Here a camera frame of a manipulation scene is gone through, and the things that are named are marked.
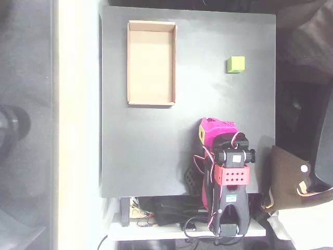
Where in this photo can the brown felt bag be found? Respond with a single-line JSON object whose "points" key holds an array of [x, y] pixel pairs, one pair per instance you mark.
{"points": [[283, 177]]}

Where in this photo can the green cube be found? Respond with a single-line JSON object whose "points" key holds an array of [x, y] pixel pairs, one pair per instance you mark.
{"points": [[236, 64]]}

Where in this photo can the white shelf board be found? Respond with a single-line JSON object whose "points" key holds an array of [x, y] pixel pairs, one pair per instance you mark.
{"points": [[145, 231]]}

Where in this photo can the magenta gripper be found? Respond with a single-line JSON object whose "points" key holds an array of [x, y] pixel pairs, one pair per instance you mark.
{"points": [[212, 129]]}

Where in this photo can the black table clamp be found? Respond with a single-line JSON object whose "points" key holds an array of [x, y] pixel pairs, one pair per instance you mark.
{"points": [[125, 212]]}

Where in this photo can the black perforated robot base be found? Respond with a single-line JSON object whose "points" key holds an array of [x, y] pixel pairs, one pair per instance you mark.
{"points": [[191, 179]]}

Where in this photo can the black board mat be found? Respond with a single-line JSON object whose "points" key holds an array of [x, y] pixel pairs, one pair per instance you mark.
{"points": [[145, 145]]}

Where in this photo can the white fabric sheet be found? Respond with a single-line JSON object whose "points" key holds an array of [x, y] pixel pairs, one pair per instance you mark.
{"points": [[301, 226]]}

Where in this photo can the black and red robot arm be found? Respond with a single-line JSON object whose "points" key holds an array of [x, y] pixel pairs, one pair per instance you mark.
{"points": [[235, 200]]}

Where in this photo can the cardboard box tray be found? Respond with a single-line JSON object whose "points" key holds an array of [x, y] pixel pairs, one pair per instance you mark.
{"points": [[151, 62]]}

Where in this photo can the brown cloth garment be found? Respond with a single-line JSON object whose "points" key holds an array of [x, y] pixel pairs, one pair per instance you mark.
{"points": [[307, 39]]}

